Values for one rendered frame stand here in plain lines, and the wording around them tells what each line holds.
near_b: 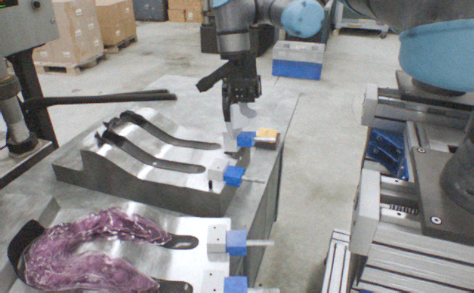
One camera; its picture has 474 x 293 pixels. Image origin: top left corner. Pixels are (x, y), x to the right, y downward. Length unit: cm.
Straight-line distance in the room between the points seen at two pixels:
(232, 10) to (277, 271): 129
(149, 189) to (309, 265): 111
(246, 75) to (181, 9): 693
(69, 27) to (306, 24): 405
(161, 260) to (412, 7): 56
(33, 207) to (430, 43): 72
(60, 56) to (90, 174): 393
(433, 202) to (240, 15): 52
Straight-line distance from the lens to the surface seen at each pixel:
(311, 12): 64
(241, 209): 80
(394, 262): 62
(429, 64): 22
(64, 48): 467
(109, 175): 85
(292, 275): 168
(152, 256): 63
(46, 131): 153
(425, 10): 22
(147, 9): 786
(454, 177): 56
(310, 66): 395
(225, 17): 73
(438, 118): 101
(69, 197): 94
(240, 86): 75
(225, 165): 74
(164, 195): 79
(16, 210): 77
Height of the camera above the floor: 135
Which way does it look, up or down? 30 degrees down
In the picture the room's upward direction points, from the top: straight up
